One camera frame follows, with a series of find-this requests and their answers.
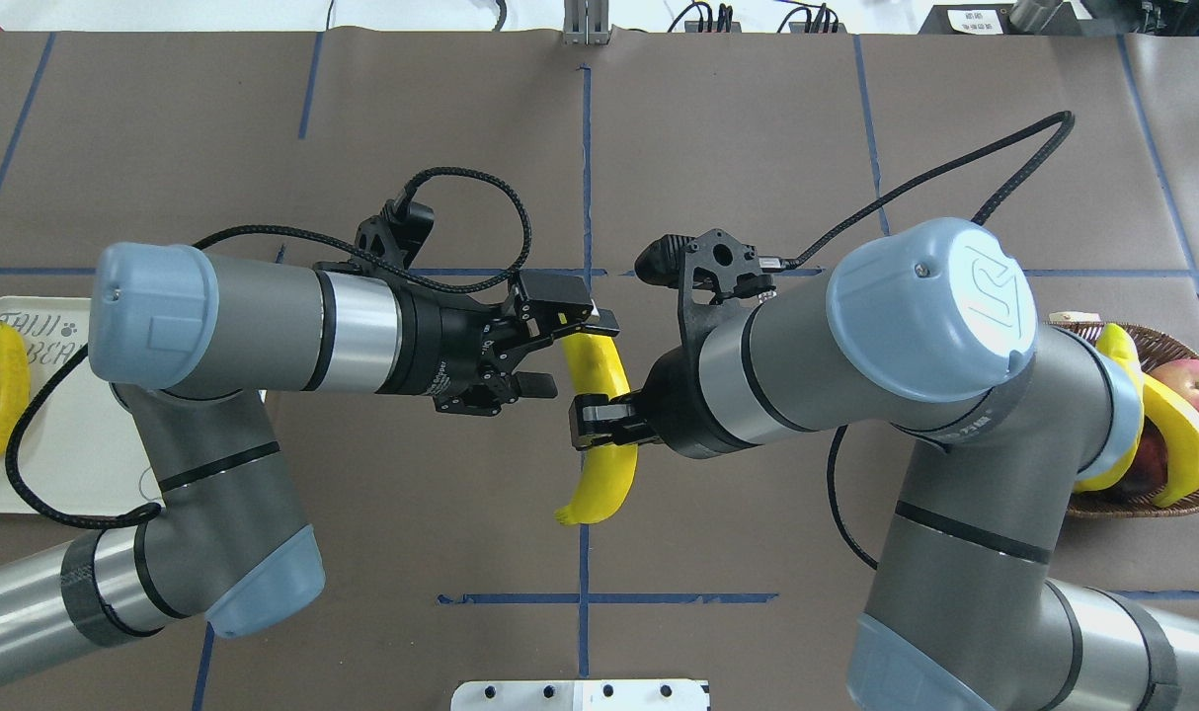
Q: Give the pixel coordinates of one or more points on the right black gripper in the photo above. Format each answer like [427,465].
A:
[675,407]

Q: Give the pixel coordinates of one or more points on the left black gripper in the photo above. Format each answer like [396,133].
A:
[439,348]

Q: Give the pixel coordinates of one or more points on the bright yellow banana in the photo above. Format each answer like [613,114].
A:
[608,472]

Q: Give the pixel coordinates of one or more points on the lime yellow banana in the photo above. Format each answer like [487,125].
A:
[1178,423]

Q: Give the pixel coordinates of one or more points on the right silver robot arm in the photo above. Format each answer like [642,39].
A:
[933,330]

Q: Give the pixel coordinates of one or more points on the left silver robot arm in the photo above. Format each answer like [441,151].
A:
[188,342]

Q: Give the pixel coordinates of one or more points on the brown wicker basket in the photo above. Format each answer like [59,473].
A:
[1154,348]

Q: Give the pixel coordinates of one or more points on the white paper tag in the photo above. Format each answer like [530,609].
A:
[1071,316]

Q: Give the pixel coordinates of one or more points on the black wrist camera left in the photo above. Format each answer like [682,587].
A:
[397,233]

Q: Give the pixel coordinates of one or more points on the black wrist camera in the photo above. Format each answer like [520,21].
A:
[397,233]
[713,262]

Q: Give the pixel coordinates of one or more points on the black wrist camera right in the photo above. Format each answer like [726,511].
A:
[713,262]

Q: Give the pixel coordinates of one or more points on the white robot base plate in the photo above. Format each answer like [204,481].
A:
[583,694]

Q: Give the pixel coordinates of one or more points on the aluminium frame post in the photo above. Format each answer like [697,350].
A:
[586,22]

